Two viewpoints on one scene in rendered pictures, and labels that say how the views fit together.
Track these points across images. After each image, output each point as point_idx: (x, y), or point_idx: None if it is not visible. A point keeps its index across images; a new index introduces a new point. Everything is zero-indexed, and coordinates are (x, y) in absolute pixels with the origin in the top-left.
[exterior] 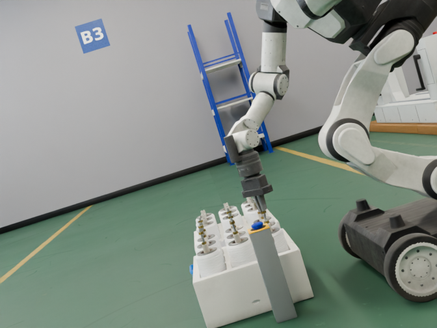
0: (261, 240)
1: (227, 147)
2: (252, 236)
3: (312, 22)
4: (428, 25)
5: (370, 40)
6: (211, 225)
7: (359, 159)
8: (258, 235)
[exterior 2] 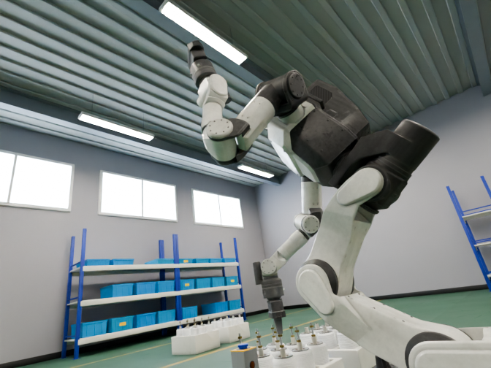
0: (237, 361)
1: (253, 271)
2: (231, 355)
3: (300, 169)
4: (414, 160)
5: (338, 181)
6: (307, 334)
7: (316, 306)
8: (235, 355)
